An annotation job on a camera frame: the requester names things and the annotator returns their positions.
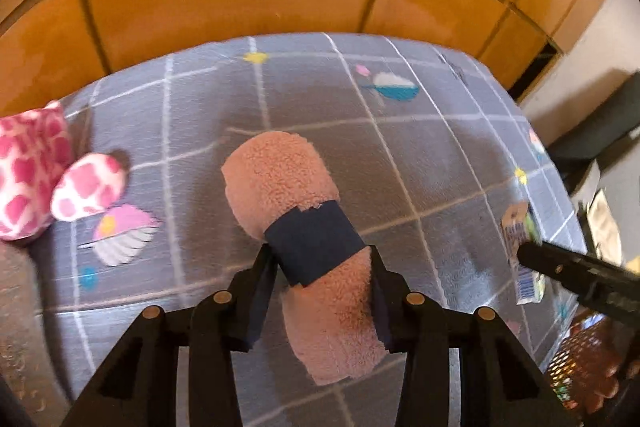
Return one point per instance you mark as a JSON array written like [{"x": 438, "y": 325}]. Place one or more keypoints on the dark grey chair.
[{"x": 600, "y": 127}]

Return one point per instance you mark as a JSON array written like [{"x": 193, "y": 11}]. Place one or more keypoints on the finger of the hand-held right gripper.
[{"x": 550, "y": 262}]

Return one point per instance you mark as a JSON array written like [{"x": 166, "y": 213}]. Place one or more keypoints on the pink towel navy band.
[{"x": 300, "y": 187}]

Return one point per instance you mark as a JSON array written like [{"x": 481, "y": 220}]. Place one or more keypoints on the small labelled barcode packet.
[{"x": 522, "y": 227}]

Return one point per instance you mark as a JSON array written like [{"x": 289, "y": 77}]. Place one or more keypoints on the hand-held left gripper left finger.
[{"x": 260, "y": 302}]

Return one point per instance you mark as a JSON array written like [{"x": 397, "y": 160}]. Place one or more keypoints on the person's right hand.
[{"x": 605, "y": 382}]

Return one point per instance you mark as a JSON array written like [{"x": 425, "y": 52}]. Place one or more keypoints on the brown woven basket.
[{"x": 575, "y": 357}]

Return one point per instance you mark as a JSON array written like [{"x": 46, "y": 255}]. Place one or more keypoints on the ornate gold tissue box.
[{"x": 20, "y": 332}]

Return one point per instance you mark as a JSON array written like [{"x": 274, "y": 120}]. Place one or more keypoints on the pink spotted giraffe plush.
[{"x": 30, "y": 167}]

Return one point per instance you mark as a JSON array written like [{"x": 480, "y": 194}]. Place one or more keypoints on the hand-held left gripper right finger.
[{"x": 382, "y": 319}]

